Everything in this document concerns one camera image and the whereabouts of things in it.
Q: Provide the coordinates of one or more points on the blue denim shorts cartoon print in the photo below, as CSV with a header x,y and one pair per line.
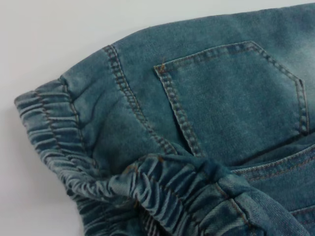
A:
x,y
221,98

